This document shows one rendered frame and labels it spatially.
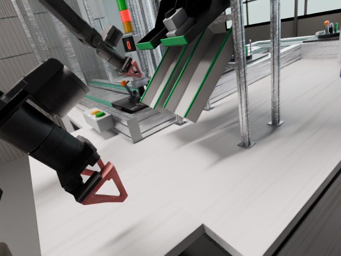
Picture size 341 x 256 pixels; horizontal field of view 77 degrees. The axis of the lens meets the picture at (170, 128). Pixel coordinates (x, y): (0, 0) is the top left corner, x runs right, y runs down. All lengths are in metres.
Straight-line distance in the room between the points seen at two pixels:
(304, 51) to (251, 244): 1.50
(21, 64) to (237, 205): 3.45
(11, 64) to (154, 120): 2.98
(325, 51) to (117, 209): 1.55
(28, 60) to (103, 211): 3.22
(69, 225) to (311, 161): 0.62
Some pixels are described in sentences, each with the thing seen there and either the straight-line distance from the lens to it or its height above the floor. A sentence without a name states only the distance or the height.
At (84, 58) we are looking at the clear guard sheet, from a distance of 2.30.
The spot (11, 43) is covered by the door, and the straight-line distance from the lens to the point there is 3.67.
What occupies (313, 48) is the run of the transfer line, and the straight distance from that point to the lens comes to 1.76.
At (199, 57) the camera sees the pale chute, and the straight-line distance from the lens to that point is 0.71.
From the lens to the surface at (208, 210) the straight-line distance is 0.51.
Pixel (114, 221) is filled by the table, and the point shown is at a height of 0.86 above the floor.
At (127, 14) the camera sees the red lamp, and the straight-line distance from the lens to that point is 1.20.
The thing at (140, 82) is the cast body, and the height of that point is 1.05.
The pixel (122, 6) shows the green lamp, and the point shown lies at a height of 1.37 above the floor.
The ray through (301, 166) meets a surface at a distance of 0.63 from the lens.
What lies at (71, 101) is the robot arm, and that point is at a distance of 0.33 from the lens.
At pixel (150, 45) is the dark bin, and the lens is 0.67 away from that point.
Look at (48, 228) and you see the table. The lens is 0.64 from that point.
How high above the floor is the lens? 1.23
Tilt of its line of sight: 24 degrees down
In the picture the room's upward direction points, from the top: 13 degrees counter-clockwise
